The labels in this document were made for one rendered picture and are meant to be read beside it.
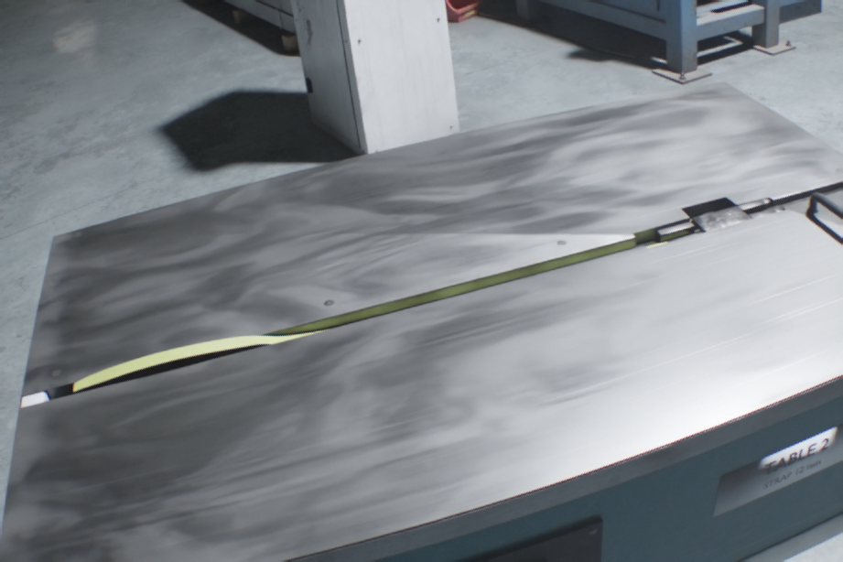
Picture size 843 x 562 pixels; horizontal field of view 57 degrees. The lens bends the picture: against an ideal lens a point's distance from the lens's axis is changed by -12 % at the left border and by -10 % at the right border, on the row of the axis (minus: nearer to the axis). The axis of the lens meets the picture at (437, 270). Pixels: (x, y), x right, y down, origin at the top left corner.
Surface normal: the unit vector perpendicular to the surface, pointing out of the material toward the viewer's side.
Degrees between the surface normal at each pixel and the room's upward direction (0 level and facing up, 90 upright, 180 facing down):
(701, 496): 90
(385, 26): 90
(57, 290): 0
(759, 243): 0
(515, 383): 0
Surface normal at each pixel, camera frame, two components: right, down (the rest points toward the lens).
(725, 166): -0.11, -0.84
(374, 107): 0.51, 0.41
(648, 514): 0.29, 0.49
